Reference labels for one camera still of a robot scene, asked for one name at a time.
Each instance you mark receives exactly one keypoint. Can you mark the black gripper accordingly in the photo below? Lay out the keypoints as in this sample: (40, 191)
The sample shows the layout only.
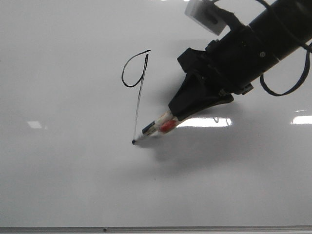
(232, 62)

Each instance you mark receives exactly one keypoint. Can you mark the white whiteboard marker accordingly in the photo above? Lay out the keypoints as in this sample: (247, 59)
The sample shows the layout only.
(163, 124)

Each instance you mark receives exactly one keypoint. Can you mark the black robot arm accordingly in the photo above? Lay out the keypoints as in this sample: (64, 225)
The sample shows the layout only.
(283, 27)

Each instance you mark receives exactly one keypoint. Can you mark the white whiteboard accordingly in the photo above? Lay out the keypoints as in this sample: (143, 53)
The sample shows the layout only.
(77, 77)

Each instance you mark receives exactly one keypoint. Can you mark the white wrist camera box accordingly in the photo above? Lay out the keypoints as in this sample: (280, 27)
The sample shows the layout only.
(205, 14)

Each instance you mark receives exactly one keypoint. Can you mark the grey aluminium whiteboard frame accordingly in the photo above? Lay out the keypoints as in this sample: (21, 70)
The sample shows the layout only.
(157, 229)

